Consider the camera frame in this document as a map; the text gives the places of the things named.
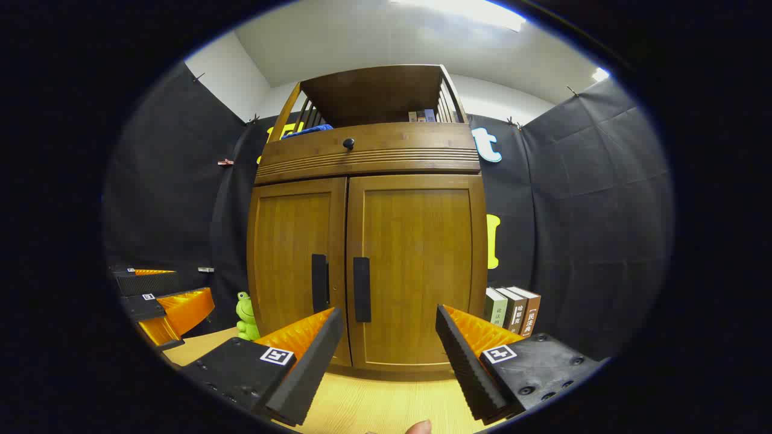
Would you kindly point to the green frog toy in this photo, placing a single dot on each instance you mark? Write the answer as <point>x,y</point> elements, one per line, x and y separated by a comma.
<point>246,313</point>

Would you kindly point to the pale green book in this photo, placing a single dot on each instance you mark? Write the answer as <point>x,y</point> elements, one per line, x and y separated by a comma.
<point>496,307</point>

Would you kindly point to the wooden double-door shoe cabinet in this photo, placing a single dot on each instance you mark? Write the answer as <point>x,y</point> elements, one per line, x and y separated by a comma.
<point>374,90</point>

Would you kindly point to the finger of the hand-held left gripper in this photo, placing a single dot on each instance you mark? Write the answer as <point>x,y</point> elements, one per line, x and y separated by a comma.
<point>148,282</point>
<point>142,307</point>

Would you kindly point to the small ceiling light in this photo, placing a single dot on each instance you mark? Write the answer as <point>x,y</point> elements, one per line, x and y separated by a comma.
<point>601,74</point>

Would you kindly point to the wooden drawer with black knob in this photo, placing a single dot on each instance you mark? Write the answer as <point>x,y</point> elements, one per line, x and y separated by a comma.
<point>410,144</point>

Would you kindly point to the blue cloth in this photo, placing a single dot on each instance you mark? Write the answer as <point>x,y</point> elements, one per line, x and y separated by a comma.
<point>307,130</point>

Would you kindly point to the black backdrop cloth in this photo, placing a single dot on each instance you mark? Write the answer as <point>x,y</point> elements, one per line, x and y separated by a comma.
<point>573,211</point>

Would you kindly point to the dark brown book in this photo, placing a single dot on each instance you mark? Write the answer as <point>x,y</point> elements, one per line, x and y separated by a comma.
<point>514,310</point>

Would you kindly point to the wooden cabinet door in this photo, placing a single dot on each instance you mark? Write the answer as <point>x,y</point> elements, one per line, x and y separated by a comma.
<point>416,253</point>
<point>283,241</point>

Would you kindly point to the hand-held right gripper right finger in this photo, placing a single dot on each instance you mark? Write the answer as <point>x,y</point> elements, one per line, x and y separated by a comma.
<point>464,367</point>

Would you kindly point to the small blue book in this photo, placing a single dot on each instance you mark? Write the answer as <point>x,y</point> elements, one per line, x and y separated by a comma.
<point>430,115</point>

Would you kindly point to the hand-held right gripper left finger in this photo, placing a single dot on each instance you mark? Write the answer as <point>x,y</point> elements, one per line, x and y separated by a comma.
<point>307,374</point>

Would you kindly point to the large ceiling light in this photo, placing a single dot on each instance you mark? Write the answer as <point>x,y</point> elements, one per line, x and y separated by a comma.
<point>464,11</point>

